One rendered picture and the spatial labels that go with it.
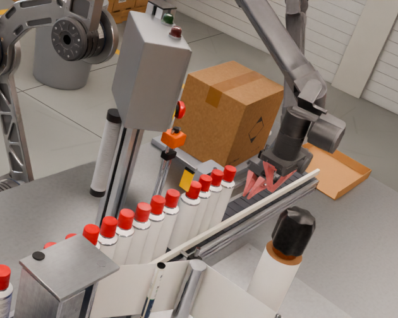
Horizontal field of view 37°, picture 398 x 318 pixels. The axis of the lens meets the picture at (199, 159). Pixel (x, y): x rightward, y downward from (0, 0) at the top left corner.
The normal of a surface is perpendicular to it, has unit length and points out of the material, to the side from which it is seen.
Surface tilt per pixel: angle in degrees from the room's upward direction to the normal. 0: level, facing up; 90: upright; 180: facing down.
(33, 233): 0
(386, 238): 0
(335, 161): 0
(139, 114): 90
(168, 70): 90
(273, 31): 44
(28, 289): 90
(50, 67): 94
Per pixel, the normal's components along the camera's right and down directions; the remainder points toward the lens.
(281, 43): -0.18, -0.40
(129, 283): 0.36, 0.55
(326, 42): -0.51, 0.31
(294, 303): 0.27, -0.83
